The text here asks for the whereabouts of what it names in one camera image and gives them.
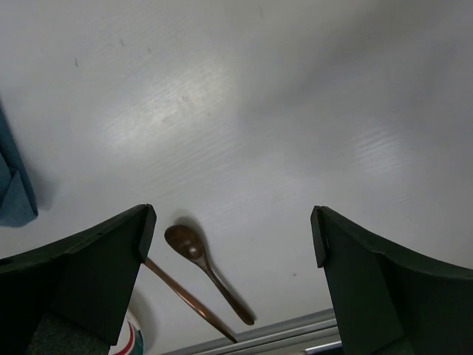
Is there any blue cloth placemat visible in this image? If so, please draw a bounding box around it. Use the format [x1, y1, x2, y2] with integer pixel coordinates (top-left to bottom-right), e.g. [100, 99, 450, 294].
[0, 108, 38, 228]

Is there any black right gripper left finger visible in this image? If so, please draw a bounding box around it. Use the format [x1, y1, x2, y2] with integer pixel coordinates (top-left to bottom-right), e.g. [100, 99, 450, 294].
[1, 204, 157, 354]

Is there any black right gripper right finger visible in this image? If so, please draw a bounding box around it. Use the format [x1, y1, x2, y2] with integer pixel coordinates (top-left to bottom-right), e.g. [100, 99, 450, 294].
[310, 206, 472, 354]

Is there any aluminium table edge rail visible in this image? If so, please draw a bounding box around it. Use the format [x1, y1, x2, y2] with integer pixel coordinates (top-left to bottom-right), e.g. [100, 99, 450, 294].
[172, 308, 341, 354]

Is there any dark wooden spoon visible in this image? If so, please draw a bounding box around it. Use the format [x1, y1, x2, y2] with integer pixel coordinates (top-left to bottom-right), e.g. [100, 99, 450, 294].
[164, 224, 255, 325]

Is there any copper table knife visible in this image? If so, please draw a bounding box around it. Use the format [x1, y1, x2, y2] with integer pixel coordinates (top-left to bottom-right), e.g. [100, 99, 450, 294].
[143, 257, 237, 344]

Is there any white plate green red rim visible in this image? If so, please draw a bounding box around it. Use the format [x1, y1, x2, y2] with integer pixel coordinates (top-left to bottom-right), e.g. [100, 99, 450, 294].
[109, 288, 158, 354]

